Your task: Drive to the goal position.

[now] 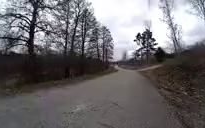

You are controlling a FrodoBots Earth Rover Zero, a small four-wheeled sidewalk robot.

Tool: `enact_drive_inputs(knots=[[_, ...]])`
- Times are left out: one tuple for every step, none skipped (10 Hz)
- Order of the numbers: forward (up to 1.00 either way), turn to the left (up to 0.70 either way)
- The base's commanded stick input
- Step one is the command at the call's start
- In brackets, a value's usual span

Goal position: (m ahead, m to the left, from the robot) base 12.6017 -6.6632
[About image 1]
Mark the brown grass verge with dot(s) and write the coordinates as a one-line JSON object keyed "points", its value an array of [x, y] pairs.
{"points": [[40, 85]]}

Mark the dark pine tree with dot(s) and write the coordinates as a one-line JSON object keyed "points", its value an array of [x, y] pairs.
{"points": [[145, 43]]}

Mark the leaf-strewn earth bank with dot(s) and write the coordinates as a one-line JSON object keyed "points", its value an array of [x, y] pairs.
{"points": [[186, 83]]}

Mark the dark evergreen bush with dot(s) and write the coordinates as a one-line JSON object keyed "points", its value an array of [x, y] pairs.
{"points": [[160, 55]]}

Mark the row of bare trees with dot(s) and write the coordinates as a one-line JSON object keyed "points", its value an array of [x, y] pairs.
{"points": [[53, 30]]}

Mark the group of bare trees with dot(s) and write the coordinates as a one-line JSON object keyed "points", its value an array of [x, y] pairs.
{"points": [[203, 20]]}

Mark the grey asphalt road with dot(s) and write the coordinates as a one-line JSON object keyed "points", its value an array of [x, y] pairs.
{"points": [[116, 96]]}

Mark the bare birch tree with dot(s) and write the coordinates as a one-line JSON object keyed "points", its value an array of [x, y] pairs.
{"points": [[171, 26]]}

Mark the pale side path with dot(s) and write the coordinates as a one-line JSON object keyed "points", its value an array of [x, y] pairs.
{"points": [[150, 67]]}

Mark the dark brown hedge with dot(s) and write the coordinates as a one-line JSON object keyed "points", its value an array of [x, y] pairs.
{"points": [[40, 66]]}

